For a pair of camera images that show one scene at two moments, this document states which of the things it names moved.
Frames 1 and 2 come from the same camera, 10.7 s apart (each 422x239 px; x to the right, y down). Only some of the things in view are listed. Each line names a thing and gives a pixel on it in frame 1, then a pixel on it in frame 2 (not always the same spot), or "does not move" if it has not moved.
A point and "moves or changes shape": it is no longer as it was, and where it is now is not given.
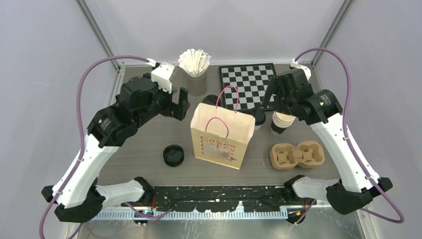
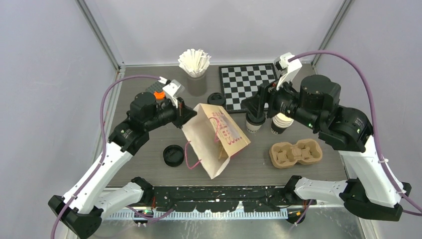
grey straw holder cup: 197,86 does not move
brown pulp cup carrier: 285,156 does not move
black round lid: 173,155 does not move
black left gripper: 176,110 to 184,113
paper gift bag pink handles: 220,136 moves or changes shape
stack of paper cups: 280,122 does not move
